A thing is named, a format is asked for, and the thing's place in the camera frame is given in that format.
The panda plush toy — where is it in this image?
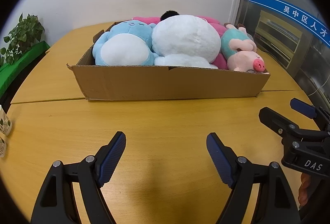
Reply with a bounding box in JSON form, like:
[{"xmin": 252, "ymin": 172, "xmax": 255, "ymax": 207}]
[{"xmin": 151, "ymin": 10, "xmax": 222, "ymax": 69}]

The blue plush toy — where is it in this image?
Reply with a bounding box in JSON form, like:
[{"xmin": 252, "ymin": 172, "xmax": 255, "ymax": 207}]
[{"xmin": 92, "ymin": 20, "xmax": 158, "ymax": 66}]

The wooden shelf unit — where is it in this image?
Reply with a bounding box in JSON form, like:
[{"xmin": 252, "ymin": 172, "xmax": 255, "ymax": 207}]
[{"xmin": 254, "ymin": 10, "xmax": 314, "ymax": 70}]

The cardboard box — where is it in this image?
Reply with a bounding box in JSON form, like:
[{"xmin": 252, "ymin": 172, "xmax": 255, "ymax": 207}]
[{"xmin": 66, "ymin": 21, "xmax": 270, "ymax": 101}]

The green potted plant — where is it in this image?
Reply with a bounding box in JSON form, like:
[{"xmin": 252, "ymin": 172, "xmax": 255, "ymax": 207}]
[{"xmin": 0, "ymin": 13, "xmax": 45, "ymax": 66}]

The green planter box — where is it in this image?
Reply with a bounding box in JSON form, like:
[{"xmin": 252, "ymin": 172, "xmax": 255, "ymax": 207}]
[{"xmin": 0, "ymin": 41, "xmax": 51, "ymax": 98}]

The pink plush toy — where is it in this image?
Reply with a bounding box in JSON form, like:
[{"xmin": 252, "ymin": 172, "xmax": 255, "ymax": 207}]
[{"xmin": 133, "ymin": 15, "xmax": 230, "ymax": 70}]

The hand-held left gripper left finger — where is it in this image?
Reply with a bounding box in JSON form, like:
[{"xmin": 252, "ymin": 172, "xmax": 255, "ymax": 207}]
[{"xmin": 30, "ymin": 131, "xmax": 127, "ymax": 224}]

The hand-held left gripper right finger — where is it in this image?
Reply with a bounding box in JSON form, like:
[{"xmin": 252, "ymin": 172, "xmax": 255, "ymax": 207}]
[{"xmin": 206, "ymin": 132, "xmax": 302, "ymax": 224}]

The pink and teal pig plush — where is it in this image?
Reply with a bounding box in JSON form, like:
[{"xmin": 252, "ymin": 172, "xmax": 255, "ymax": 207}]
[{"xmin": 220, "ymin": 23, "xmax": 266, "ymax": 73}]

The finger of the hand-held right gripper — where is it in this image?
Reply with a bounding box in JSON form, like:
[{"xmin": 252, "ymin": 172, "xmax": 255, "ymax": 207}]
[
  {"xmin": 258, "ymin": 107, "xmax": 330, "ymax": 160},
  {"xmin": 290, "ymin": 98, "xmax": 330, "ymax": 132}
]

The leaf print paper cup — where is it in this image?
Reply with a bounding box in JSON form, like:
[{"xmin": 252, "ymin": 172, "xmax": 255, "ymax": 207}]
[
  {"xmin": 0, "ymin": 134, "xmax": 7, "ymax": 159},
  {"xmin": 0, "ymin": 105, "xmax": 12, "ymax": 135}
]

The blue banner strip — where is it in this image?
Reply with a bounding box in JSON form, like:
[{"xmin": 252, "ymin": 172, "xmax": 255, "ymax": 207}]
[{"xmin": 250, "ymin": 0, "xmax": 330, "ymax": 47}]

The person's right hand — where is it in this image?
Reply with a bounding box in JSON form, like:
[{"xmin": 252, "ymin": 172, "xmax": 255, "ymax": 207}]
[{"xmin": 298, "ymin": 174, "xmax": 314, "ymax": 210}]

